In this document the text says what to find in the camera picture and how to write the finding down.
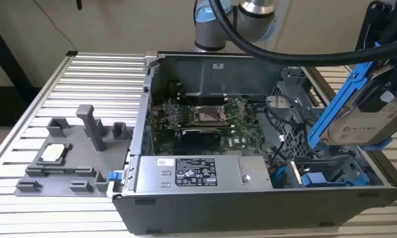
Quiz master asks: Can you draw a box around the grey metal disk bay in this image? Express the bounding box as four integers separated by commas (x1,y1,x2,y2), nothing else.
267,66,385,189

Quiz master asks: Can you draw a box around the hard disk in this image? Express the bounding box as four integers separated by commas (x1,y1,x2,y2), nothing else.
309,41,397,152

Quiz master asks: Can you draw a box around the grey parts rack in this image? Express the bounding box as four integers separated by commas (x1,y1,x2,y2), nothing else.
14,104,134,198

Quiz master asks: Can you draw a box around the CPU socket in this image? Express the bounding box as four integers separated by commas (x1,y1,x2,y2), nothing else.
191,105,230,124

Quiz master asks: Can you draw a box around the black open PC case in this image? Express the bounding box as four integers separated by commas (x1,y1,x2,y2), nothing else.
111,51,397,235

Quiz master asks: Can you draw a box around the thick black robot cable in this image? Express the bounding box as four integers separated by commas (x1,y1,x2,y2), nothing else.
206,0,397,68

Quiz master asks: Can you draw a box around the silver CPU plate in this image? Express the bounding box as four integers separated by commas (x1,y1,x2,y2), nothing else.
41,143,69,162

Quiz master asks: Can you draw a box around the blue disk carrier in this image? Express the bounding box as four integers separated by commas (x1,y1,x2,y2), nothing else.
299,171,371,187

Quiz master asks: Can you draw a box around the silver power supply unit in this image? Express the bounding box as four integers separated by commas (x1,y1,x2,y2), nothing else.
133,155,274,193

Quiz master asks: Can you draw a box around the silver metal bracket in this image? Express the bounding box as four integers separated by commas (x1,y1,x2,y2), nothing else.
265,95,301,118

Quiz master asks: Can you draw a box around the blue flat cable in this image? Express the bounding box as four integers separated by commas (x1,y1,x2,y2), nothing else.
271,165,287,188

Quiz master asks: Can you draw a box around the black desk frame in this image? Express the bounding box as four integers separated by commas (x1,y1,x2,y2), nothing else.
0,14,42,127

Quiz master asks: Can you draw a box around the black graphics card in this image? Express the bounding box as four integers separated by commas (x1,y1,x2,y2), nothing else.
174,127,230,156

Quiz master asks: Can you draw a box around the green motherboard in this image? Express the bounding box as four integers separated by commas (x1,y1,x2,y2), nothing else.
150,96,275,157

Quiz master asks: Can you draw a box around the thin black wall cable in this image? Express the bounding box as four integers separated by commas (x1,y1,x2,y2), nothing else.
31,0,78,52

